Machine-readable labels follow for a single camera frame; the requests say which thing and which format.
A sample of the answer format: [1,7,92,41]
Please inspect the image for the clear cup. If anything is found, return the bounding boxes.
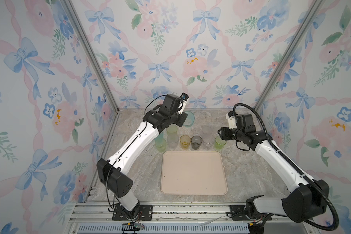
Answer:
[202,126,214,135]
[167,134,179,149]
[202,134,215,149]
[193,128,203,137]

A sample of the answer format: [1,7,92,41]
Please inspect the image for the teal cup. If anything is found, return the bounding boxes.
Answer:
[183,111,195,127]

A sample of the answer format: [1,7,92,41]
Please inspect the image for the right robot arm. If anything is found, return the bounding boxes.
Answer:
[218,111,332,223]

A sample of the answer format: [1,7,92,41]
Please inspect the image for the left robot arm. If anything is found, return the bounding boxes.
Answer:
[97,93,189,219]

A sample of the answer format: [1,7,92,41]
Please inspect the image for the beige rectangular tray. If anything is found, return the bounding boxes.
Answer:
[161,151,228,196]

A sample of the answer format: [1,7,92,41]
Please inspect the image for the tall light green cup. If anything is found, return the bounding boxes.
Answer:
[166,124,178,135]

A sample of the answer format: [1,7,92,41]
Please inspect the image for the small green cup left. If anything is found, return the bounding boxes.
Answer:
[155,138,167,153]

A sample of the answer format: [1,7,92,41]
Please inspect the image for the green cup right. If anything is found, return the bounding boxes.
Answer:
[214,136,227,150]

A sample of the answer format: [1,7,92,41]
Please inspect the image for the yellow cup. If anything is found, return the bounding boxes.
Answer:
[179,135,191,149]

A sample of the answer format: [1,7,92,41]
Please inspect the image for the grey smoky cup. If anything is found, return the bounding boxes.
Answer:
[191,136,203,150]

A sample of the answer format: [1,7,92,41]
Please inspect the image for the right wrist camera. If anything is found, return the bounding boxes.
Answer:
[225,111,237,130]

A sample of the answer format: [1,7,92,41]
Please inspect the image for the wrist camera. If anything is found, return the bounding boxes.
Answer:
[225,111,237,130]
[177,93,189,115]

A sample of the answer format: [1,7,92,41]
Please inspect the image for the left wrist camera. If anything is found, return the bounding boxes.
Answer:
[177,93,189,115]

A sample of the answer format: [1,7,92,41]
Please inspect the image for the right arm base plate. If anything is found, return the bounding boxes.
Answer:
[226,205,268,222]

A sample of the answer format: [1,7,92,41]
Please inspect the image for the black corrugated cable conduit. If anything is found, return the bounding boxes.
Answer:
[233,103,339,231]

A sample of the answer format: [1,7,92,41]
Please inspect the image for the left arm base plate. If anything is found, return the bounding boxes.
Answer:
[112,204,154,221]

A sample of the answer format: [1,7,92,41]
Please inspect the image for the aluminium frame rail base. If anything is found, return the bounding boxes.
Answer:
[64,201,320,234]

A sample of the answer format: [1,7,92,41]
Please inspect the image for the left aluminium corner post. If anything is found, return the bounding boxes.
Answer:
[59,0,120,113]

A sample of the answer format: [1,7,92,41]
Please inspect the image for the aluminium corner post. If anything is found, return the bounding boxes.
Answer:
[59,0,120,113]
[254,0,324,111]

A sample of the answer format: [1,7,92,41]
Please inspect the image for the right aluminium corner post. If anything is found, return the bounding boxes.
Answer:
[254,0,324,111]

